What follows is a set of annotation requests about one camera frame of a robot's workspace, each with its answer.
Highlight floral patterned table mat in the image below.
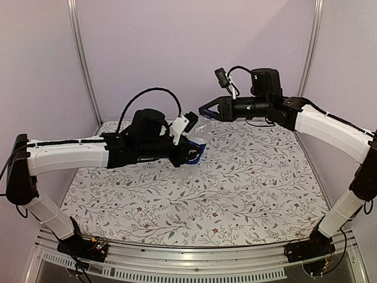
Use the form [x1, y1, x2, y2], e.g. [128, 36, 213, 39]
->
[61, 121, 328, 246]

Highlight aluminium front rail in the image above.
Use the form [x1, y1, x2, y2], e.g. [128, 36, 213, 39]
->
[25, 229, 371, 282]

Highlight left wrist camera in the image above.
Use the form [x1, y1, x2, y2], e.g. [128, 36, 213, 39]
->
[169, 111, 199, 146]

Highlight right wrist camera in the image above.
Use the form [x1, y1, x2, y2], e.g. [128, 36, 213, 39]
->
[214, 68, 240, 100]

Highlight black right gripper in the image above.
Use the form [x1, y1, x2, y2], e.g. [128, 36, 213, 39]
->
[199, 96, 270, 123]

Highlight left aluminium corner post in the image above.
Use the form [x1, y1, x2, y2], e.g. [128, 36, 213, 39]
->
[67, 0, 103, 126]

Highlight black camera cable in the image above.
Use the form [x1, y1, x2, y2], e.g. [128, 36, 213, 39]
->
[226, 65, 253, 77]
[116, 87, 182, 133]

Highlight blue label plastic bottle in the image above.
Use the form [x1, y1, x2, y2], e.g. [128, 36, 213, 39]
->
[177, 116, 211, 180]

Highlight blue bottle cap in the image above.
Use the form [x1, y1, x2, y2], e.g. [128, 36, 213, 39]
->
[203, 109, 213, 117]

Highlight right black camera cable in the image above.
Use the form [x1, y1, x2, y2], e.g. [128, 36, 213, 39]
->
[226, 65, 253, 77]

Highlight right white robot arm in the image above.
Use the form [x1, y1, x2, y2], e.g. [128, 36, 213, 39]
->
[199, 68, 376, 257]

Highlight right aluminium corner post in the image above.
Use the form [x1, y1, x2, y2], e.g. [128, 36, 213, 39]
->
[297, 0, 324, 97]

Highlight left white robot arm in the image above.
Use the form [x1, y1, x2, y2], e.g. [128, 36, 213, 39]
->
[1, 108, 201, 256]

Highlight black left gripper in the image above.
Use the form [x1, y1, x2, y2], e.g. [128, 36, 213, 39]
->
[138, 136, 203, 168]

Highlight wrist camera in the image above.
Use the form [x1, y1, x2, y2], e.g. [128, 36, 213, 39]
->
[169, 111, 199, 146]
[214, 68, 240, 100]

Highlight left black camera cable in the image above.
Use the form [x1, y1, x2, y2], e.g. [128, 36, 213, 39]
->
[116, 87, 182, 133]

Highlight aluminium corner post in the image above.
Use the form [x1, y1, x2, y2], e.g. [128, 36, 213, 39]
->
[67, 0, 103, 126]
[297, 0, 324, 97]

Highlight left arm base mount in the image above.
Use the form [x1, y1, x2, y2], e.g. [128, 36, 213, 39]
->
[57, 234, 108, 262]

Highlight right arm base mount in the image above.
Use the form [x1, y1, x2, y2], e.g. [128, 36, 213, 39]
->
[284, 236, 335, 263]

